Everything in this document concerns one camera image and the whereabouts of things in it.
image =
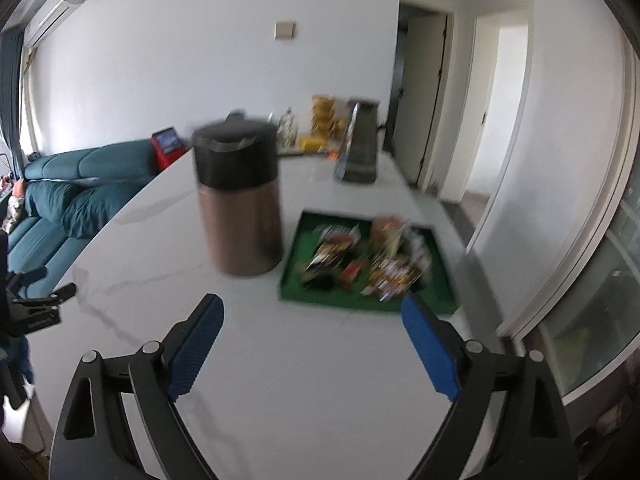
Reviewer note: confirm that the red desk clock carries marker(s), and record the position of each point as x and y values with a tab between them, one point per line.
167	152

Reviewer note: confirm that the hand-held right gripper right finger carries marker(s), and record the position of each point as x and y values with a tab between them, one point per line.
432	350

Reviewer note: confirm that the dark blue snack packet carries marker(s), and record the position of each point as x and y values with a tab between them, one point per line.
322	272

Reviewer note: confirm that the brown gold snack bag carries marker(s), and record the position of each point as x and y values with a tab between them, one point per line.
392	272

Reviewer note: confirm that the green tray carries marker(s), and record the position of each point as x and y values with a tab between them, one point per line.
440	290

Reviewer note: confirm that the clear bag of orange snacks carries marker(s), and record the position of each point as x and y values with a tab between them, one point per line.
387	232

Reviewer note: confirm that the clear glass jar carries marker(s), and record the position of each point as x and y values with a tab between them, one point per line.
287	127

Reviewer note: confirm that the stack of gold bowls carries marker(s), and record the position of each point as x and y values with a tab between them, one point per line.
326	115

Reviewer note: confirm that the copper and black kettle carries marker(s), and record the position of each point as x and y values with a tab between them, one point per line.
240	220

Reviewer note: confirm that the dark blue curtain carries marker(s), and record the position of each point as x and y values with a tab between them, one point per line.
10	105

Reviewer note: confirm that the dark grey bag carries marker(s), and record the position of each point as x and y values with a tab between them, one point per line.
362	150

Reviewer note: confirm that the white door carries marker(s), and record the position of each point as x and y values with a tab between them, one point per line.
420	95

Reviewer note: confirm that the beige wall switch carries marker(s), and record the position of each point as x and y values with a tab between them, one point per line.
285	29

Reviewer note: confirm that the red snack packet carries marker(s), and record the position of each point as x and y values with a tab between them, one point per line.
351	271

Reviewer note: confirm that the teal sofa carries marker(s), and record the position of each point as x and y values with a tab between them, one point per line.
75	210

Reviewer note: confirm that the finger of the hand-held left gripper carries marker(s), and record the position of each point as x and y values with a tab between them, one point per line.
30	277
60	294

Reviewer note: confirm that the patterned cushion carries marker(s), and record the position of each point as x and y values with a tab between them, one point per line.
15	205

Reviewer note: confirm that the glass door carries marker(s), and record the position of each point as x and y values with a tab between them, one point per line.
595	300

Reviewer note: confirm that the yellow box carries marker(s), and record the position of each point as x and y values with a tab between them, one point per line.
311	144

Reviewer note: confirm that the white air conditioner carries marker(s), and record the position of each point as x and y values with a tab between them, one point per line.
55	7

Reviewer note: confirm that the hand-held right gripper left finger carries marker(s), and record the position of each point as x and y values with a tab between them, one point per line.
197	345

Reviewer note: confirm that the black orange snack packet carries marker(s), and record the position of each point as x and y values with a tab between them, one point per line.
340	235

